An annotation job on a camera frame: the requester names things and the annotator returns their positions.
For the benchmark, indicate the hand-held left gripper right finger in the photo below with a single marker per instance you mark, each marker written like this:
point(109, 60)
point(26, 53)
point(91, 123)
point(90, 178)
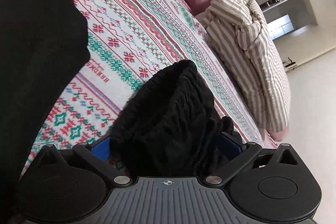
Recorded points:
point(232, 144)

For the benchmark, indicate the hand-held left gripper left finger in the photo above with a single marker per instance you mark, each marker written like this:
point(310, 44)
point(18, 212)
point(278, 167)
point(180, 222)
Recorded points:
point(101, 150)

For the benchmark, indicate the black pants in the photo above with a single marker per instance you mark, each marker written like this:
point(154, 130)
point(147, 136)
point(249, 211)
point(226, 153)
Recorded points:
point(170, 108)

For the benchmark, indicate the striped folded duvet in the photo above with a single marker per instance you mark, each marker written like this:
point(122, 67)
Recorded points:
point(252, 56)

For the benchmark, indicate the patterned bed sheet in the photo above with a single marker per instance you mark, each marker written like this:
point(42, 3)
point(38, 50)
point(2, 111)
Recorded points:
point(131, 16)

